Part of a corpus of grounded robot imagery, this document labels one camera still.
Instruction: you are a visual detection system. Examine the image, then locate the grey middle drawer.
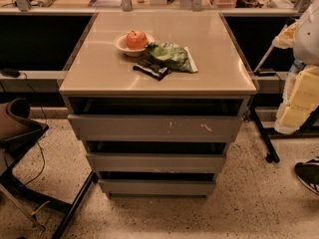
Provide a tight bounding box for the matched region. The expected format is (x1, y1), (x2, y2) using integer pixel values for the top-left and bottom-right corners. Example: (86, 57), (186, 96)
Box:
(87, 152), (226, 173)

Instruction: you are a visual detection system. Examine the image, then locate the white bowl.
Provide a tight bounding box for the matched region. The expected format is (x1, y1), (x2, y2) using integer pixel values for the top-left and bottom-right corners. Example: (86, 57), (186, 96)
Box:
(114, 31), (155, 57)

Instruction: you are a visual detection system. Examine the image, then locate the black table leg frame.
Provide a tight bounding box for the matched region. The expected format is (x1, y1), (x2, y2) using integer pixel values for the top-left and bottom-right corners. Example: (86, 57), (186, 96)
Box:
(249, 107), (319, 163)

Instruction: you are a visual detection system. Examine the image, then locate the grey bottom drawer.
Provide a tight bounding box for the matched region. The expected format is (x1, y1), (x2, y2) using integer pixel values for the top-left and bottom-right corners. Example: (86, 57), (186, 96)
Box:
(99, 179), (216, 196)

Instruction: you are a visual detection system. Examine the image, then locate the grey drawer cabinet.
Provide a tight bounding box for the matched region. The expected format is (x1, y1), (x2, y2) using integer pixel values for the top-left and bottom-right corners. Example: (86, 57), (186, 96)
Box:
(58, 10), (259, 200)

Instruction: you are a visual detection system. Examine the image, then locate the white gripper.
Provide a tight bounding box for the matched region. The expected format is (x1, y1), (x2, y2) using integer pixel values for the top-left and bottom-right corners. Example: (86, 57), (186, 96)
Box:
(272, 23), (319, 134)

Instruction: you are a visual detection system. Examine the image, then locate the brown office chair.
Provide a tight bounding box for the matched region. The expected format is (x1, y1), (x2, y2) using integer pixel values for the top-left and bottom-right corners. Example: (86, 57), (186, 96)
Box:
(0, 98), (49, 179)

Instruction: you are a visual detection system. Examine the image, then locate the black snack wrapper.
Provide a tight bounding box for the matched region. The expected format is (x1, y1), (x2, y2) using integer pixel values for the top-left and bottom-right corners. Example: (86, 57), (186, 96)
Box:
(133, 60), (170, 81)

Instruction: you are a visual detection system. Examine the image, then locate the grey drawer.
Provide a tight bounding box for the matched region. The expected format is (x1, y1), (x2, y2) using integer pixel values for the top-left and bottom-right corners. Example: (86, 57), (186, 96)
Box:
(87, 152), (226, 173)
(99, 179), (216, 196)
(68, 115), (242, 142)

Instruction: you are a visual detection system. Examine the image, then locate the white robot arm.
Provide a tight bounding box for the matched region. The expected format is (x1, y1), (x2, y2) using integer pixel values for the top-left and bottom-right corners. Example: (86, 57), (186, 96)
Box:
(272, 0), (319, 134)

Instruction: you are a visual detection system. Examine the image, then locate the grey top drawer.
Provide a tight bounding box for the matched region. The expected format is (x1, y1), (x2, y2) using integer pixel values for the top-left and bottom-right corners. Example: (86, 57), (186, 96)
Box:
(68, 115), (242, 142)

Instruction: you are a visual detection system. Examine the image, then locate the black device on ledge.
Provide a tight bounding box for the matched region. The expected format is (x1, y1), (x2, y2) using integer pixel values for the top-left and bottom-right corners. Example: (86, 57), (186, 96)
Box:
(0, 68), (21, 78)

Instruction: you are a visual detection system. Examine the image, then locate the black cable on floor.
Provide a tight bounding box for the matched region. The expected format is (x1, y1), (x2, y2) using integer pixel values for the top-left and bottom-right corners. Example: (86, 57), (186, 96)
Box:
(19, 72), (49, 187)

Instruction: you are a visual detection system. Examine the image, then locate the red apple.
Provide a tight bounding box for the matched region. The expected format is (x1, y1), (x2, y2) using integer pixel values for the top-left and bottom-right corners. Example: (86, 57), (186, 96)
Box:
(126, 31), (148, 50)

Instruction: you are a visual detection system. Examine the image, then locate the black sneaker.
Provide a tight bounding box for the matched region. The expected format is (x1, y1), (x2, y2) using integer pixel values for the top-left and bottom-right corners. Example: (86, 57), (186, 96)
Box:
(294, 158), (319, 194)

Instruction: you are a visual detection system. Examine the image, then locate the green chip bag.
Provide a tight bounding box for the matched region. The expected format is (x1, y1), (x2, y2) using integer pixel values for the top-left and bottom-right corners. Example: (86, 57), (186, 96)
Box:
(146, 42), (197, 73)

